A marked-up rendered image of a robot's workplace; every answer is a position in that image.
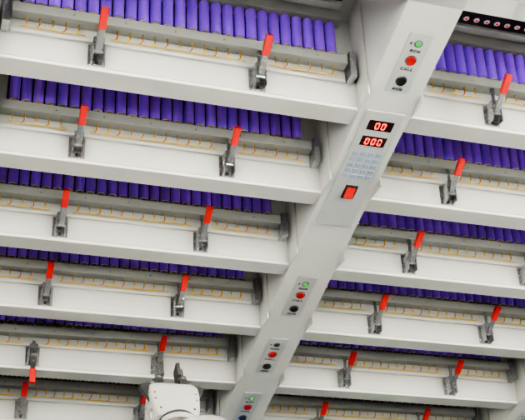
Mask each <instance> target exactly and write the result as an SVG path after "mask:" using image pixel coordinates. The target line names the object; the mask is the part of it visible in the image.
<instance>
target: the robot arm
mask: <svg viewBox="0 0 525 420"><path fill-rule="evenodd" d="M154 375H155V378H154V379H152V380H151V381H149V382H145V383H143V384H140V388H139V391H140V392H141V393H142V395H143V396H144V397H145V398H146V407H147V413H148V416H149V419H150V420H227V419H226V418H224V417H219V416H214V415H201V416H200V402H199V399H200V397H201V396H202V394H203V389H202V388H201V387H198V386H194V385H193V384H192V383H191V382H189V381H188V380H187V378H186V377H185V376H183V370H182V369H181V368H180V364H179V362H177V363H176V364H175V368H174V371H173V377H174V382H175V383H164V381H163V376H164V369H163V363H162V362H159V363H158V366H157V367H155V370H154Z"/></svg>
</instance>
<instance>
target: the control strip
mask: <svg viewBox="0 0 525 420"><path fill-rule="evenodd" d="M404 118H405V114H399V113H393V112H383V111H377V110H372V109H367V111H366V112H365V114H364V116H363V119H362V121H361V123H360V125H359V128H358V130H357V132H356V134H355V137H354V139H353V140H352V144H351V146H350V148H349V149H348V151H347V155H346V157H345V158H344V160H343V163H342V166H341V167H340V169H339V172H338V174H337V176H336V178H335V181H334V183H333V185H332V187H331V190H330V192H329V194H328V195H327V199H326V201H325V203H324V204H323V207H322V210H321V212H320V213H319V216H318V218H317V221H316V223H325V224H332V225H339V226H346V227H351V226H352V225H353V221H354V219H355V217H356V216H357V214H358V211H359V209H360V207H361V206H362V204H363V201H364V199H365V197H366V196H367V194H368V191H369V189H370V187H371V185H372V183H373V180H374V178H375V177H376V175H377V173H378V170H379V168H380V167H381V165H382V163H383V160H384V158H385V157H386V155H387V153H388V149H389V148H390V146H391V144H392V142H393V139H394V138H395V136H396V134H397V132H398V129H399V128H400V126H401V124H402V122H403V119H404ZM375 122H380V123H388V125H387V128H386V130H385V132H384V131H378V130H373V127H374V125H375ZM365 137H369V138H380V139H384V141H383V143H382V146H381V147H375V146H369V145H363V141H364V139H365Z"/></svg>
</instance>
